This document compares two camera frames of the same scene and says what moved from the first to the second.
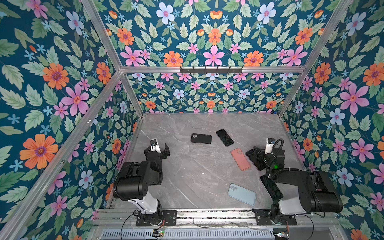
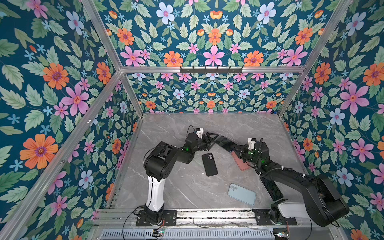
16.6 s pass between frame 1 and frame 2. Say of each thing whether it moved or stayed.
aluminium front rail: stayed
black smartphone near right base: stayed
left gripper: moved
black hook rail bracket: stayed
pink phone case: stayed
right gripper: moved
